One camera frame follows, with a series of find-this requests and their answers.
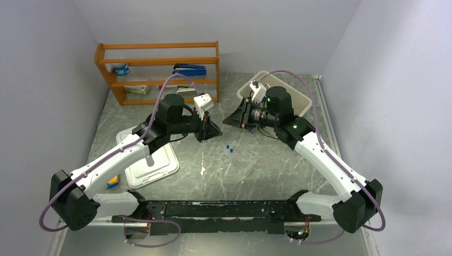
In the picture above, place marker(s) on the orange wooden shelf rack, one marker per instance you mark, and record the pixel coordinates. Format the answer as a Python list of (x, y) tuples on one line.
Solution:
[(151, 64)]

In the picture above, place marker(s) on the blue yellow small object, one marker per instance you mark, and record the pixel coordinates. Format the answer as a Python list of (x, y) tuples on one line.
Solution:
[(113, 182)]

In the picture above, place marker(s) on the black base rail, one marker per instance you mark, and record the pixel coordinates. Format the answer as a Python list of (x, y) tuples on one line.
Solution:
[(191, 217)]

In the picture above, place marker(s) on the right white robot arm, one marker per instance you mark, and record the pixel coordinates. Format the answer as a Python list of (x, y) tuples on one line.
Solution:
[(301, 136)]

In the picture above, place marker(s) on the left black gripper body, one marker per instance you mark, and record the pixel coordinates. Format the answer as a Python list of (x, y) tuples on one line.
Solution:
[(199, 134)]

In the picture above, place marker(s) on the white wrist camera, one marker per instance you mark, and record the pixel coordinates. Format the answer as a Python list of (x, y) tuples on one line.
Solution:
[(258, 91), (203, 103)]

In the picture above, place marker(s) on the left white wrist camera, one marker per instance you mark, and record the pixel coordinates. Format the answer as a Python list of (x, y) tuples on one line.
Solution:
[(203, 103)]

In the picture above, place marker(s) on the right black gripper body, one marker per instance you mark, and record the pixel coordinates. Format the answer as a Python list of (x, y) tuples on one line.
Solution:
[(255, 114)]

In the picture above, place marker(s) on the blue stapler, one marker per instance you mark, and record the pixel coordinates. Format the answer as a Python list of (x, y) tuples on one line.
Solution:
[(189, 70)]

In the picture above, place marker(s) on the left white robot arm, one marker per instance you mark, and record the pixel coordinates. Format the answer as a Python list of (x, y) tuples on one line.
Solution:
[(75, 196)]

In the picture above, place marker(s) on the beige plastic bin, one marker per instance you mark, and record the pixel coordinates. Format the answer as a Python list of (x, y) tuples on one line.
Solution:
[(300, 101)]

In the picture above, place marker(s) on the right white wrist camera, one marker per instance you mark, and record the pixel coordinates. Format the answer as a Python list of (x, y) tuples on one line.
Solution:
[(258, 91)]

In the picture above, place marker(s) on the white plastic container lid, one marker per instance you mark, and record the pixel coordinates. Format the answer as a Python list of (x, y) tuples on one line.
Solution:
[(160, 165)]

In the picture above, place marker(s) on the small white green box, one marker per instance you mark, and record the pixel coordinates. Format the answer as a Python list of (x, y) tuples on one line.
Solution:
[(139, 89)]

